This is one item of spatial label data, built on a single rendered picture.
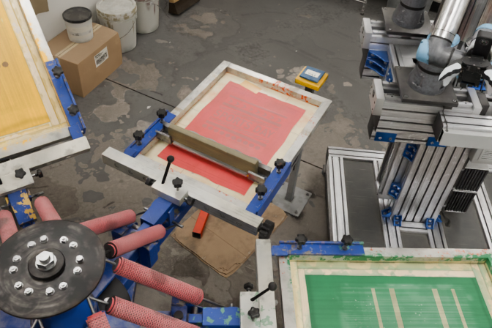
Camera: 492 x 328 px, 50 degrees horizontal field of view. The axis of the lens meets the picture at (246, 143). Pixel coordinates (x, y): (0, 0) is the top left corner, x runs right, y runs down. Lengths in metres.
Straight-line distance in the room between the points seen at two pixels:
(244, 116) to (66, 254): 1.17
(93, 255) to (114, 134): 2.30
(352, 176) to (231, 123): 1.14
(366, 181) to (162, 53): 2.09
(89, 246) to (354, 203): 1.92
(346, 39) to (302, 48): 0.44
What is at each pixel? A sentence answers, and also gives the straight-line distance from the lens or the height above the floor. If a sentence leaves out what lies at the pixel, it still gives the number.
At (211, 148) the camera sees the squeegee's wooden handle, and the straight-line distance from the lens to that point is 2.11.
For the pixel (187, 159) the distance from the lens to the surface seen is 2.19.
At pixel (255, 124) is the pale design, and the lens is 2.36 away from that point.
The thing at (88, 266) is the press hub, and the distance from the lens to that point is 1.48.
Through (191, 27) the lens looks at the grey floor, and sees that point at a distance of 4.80.
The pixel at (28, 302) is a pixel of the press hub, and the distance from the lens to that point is 1.46.
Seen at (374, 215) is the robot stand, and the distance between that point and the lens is 3.10.
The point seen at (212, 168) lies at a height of 0.96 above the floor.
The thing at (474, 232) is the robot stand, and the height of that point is 0.21.
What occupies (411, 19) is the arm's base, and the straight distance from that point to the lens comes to 2.60.
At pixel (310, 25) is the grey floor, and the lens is 4.96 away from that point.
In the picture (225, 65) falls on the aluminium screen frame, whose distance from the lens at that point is 2.63.
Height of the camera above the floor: 2.52
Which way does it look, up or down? 44 degrees down
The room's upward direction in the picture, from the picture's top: 5 degrees clockwise
